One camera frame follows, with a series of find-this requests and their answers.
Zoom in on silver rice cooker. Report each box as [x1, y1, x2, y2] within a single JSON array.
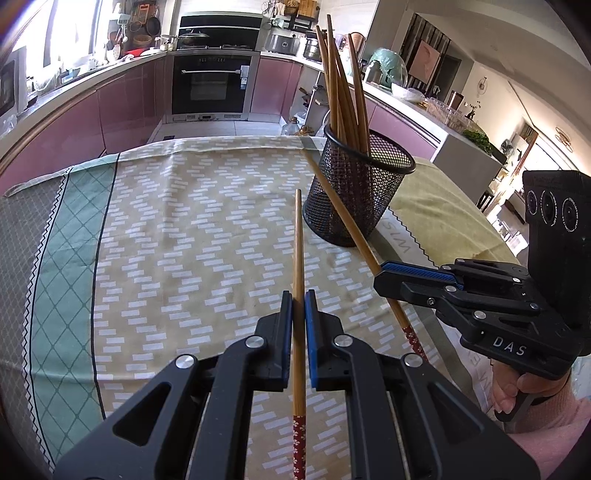
[[265, 30, 302, 54]]

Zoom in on framed wall picture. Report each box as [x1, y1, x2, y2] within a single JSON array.
[[410, 39, 440, 85]]

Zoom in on green glass dome cover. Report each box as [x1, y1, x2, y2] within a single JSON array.
[[368, 48, 410, 86]]

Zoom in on bunch of green vegetables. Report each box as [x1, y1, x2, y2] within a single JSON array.
[[462, 129, 494, 154]]

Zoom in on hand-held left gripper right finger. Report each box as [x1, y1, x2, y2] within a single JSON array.
[[304, 289, 541, 480]]

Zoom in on purple kitchen cabinets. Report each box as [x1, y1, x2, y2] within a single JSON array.
[[0, 56, 439, 185]]

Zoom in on beige and green patterned tablecloth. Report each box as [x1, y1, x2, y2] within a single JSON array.
[[0, 135, 462, 480]]

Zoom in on black mesh utensil cup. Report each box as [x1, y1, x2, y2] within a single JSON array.
[[302, 124, 417, 247]]

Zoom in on dark wok with lid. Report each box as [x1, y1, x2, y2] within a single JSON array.
[[178, 30, 211, 48]]

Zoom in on olive green cloth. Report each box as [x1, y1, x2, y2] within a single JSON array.
[[369, 157, 522, 416]]

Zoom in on black built-in oven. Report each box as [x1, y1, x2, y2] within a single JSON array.
[[172, 50, 261, 123]]

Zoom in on black range hood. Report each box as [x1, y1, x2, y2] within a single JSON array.
[[179, 14, 262, 48]]

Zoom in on person's right hand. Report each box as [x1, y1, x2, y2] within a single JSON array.
[[490, 364, 562, 416]]

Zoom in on person's right forearm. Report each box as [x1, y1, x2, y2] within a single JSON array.
[[505, 381, 591, 480]]

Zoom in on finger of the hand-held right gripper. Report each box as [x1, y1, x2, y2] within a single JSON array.
[[381, 259, 532, 289], [374, 272, 541, 331]]

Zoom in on metal storage trolley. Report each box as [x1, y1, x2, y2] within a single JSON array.
[[298, 83, 329, 136]]

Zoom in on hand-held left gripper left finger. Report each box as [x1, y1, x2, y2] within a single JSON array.
[[53, 290, 296, 480]]

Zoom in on white microwave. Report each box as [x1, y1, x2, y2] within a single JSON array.
[[0, 59, 29, 117]]

